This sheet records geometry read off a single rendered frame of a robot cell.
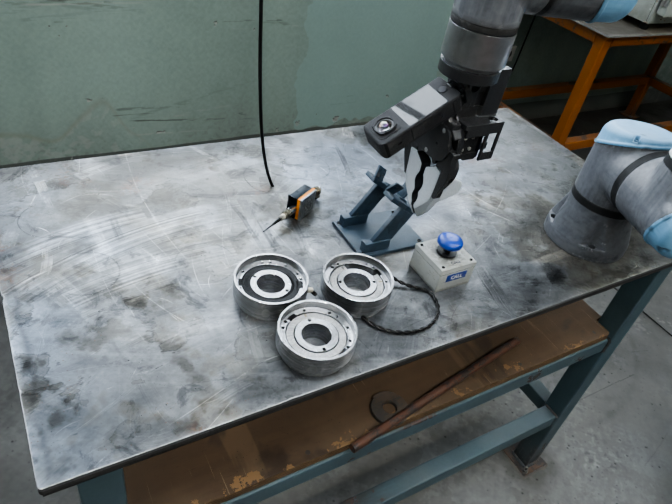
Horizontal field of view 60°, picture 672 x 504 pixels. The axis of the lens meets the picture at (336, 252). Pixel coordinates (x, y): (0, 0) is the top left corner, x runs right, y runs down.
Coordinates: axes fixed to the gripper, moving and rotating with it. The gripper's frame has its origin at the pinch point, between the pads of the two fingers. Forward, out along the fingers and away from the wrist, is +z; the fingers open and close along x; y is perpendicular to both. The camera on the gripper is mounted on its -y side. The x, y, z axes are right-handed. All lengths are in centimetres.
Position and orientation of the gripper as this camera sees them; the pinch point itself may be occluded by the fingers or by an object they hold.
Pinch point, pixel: (413, 207)
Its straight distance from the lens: 78.4
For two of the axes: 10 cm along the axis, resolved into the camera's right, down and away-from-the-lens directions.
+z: -1.6, 7.6, 6.3
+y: 8.6, -2.1, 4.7
